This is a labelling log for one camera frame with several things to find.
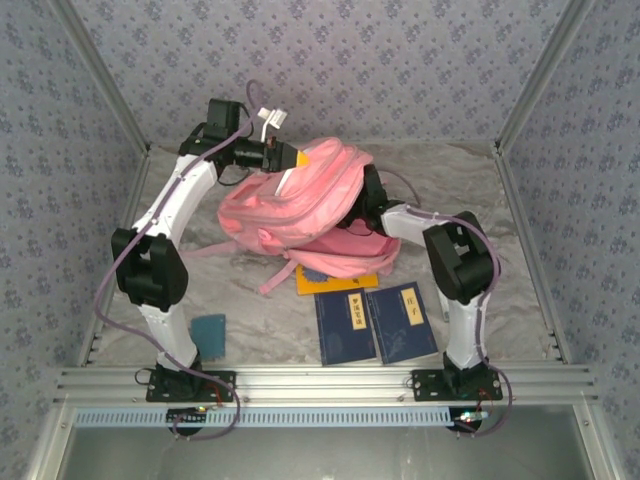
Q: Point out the pink backpack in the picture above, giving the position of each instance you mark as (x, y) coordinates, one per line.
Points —
(300, 210)

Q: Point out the yellow book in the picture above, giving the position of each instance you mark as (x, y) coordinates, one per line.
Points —
(330, 285)

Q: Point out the dark blue book small label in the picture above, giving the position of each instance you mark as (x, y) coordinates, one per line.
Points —
(400, 330)

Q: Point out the dark blue book wide label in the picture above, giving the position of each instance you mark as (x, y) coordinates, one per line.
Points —
(340, 335)

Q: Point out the teal notebook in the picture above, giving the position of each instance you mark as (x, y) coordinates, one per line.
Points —
(207, 337)

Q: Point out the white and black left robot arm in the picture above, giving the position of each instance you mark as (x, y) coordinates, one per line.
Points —
(172, 330)

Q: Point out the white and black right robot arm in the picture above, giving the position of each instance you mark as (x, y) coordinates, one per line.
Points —
(465, 330)

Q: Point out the small controller board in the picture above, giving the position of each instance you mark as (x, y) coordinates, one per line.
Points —
(187, 415)
(467, 416)

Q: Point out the aluminium table side rail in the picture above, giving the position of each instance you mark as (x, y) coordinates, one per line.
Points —
(509, 180)
(131, 200)

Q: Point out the aluminium frame post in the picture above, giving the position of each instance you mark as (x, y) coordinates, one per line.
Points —
(102, 75)
(540, 75)

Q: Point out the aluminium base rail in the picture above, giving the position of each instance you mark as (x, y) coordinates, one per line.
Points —
(325, 382)

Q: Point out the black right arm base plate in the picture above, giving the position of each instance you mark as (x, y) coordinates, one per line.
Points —
(425, 387)

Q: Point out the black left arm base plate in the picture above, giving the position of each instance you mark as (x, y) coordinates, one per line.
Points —
(225, 387)

